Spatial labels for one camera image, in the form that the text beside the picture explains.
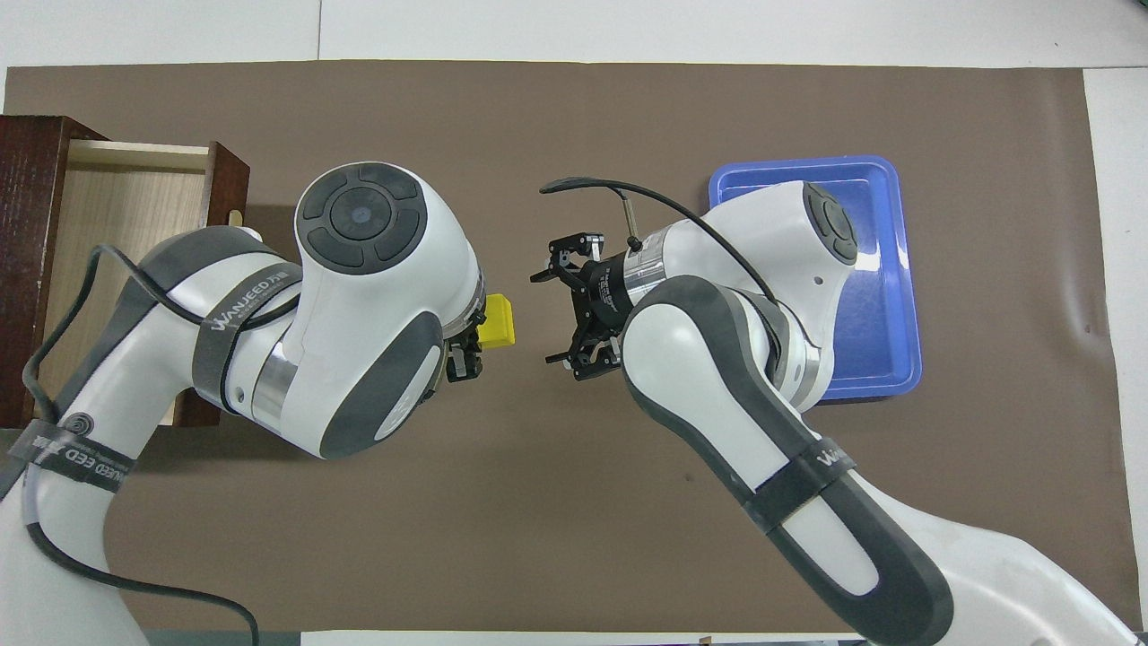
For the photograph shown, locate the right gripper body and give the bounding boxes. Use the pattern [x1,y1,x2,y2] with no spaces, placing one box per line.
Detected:
[571,256,634,340]

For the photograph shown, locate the yellow cube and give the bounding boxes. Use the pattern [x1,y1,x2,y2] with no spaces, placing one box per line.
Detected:
[476,294,520,350]

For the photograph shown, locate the dark wooden drawer cabinet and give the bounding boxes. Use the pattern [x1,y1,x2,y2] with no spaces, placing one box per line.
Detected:
[39,138,252,429]

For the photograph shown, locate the blue plastic tray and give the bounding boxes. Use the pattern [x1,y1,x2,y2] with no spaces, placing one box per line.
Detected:
[708,155,925,402]

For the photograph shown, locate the dark brown wooden cabinet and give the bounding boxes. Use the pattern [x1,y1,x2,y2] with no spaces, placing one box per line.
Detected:
[0,115,110,429]

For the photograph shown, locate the black cable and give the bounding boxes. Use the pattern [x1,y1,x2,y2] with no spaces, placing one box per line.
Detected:
[20,244,306,646]
[539,177,781,308]

